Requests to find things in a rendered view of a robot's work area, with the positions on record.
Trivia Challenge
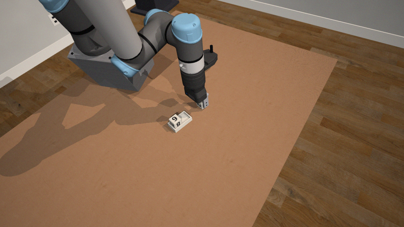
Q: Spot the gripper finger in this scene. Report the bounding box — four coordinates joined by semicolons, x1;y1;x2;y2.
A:
203;93;209;108

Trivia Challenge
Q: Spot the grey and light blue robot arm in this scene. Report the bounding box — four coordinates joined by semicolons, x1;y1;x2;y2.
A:
39;0;203;78

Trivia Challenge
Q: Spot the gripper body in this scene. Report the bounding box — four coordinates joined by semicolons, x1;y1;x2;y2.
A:
178;45;217;103

